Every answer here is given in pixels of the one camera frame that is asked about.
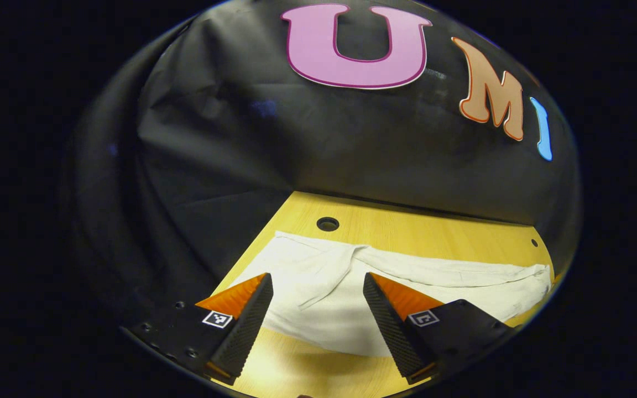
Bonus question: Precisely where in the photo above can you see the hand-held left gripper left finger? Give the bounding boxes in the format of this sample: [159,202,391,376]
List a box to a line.
[122,272,274,386]

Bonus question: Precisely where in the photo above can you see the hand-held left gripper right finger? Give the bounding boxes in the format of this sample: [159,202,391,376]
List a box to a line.
[363,271,518,386]

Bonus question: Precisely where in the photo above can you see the white jeans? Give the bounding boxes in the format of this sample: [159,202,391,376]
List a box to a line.
[229,231,552,358]

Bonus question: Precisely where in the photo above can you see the black backdrop cloth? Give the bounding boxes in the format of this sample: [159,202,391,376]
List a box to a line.
[64,0,582,332]

